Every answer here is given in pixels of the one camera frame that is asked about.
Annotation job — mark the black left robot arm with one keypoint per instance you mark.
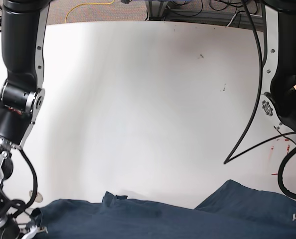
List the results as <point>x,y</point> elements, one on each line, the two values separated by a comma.
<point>278,93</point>

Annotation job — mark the red tape rectangle marking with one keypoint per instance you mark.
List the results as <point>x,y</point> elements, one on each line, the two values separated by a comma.
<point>279,149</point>

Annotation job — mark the dark teal T-shirt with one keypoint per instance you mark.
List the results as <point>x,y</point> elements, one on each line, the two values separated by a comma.
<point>232,212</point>

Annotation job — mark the left table cable grommet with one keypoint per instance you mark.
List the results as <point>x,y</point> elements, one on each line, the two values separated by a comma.
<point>38,198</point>

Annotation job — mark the grey metal frame leg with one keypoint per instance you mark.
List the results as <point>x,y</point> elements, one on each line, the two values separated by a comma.
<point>156,9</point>

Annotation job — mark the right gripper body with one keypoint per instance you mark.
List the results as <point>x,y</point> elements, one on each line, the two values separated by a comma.
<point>9,230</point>

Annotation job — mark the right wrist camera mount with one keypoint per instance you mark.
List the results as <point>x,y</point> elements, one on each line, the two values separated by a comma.
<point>30,230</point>

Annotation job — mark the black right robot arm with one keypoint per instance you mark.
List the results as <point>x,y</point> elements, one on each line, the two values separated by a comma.
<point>23,25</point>

